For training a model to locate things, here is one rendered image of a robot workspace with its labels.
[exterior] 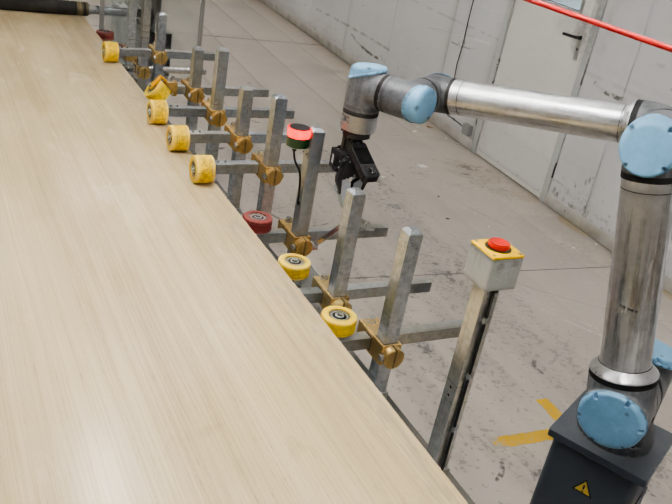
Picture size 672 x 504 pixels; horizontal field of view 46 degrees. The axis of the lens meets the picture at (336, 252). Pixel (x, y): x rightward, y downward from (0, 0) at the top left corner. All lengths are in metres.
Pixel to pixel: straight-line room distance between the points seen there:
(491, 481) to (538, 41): 3.50
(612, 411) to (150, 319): 1.01
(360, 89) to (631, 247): 0.72
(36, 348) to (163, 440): 0.34
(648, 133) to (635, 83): 3.24
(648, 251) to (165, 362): 1.00
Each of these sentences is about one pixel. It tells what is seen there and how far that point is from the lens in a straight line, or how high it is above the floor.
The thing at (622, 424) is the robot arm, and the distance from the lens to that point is 1.87.
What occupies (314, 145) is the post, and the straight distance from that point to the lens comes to 2.02.
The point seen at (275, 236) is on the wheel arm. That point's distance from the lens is 2.14.
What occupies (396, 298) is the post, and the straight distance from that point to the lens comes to 1.69.
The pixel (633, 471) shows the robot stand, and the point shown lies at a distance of 2.09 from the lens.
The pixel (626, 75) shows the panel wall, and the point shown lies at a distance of 4.97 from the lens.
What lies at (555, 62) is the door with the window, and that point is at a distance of 5.47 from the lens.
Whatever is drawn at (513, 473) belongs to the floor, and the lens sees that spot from 2.91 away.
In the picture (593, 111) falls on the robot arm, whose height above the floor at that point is 1.38.
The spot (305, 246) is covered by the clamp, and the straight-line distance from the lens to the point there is 2.11.
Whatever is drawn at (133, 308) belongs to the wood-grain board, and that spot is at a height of 0.90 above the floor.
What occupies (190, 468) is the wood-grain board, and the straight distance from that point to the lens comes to 1.29.
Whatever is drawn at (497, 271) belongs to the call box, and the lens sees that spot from 1.40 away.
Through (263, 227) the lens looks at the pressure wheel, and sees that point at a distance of 2.09.
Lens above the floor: 1.77
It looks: 26 degrees down
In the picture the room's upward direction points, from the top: 11 degrees clockwise
